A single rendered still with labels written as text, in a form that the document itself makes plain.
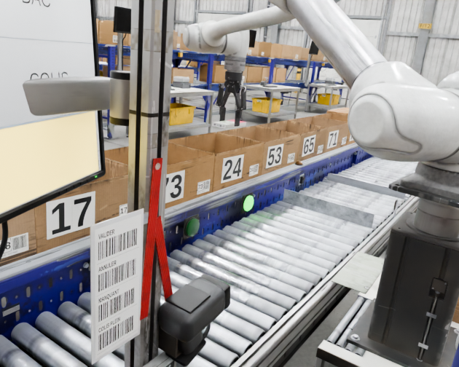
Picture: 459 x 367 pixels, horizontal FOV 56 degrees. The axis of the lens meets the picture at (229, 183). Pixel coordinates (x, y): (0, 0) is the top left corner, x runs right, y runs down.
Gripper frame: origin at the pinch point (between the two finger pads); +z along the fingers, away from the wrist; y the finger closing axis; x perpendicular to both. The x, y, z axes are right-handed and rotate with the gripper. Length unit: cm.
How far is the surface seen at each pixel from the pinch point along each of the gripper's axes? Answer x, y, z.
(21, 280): -106, 14, 31
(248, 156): 5.6, 8.0, 16.4
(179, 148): -20.0, -11.0, 13.5
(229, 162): -9.0, 8.2, 16.8
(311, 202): 32, 31, 39
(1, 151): -134, 61, -15
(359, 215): 32, 55, 38
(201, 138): 7.5, -20.9, 13.9
